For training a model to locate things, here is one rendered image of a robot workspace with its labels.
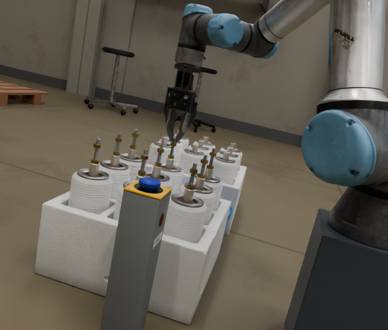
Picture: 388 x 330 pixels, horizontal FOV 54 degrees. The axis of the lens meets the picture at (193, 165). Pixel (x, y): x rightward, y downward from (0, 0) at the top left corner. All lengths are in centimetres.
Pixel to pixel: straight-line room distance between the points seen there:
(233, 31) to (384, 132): 45
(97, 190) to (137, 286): 27
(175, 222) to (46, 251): 32
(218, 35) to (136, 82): 370
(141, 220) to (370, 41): 47
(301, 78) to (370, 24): 354
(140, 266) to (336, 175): 37
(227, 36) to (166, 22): 361
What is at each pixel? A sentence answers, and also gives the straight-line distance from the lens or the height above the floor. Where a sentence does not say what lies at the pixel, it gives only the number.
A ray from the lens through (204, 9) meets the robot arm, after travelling 105.
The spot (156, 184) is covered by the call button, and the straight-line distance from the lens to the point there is 69.
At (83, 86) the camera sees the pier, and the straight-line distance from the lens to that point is 476.
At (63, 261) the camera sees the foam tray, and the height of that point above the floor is 6.
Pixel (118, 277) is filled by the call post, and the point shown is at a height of 14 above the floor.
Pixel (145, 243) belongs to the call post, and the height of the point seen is 23.
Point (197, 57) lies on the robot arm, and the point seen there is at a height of 57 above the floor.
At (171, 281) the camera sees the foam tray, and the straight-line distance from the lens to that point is 87.
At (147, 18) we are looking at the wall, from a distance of 463.
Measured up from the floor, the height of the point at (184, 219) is 22.
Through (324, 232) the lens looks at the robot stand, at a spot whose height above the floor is 30.
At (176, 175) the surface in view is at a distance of 108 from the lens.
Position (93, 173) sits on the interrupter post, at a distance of 93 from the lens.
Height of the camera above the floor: 53
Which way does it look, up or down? 13 degrees down
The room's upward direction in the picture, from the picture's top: 12 degrees clockwise
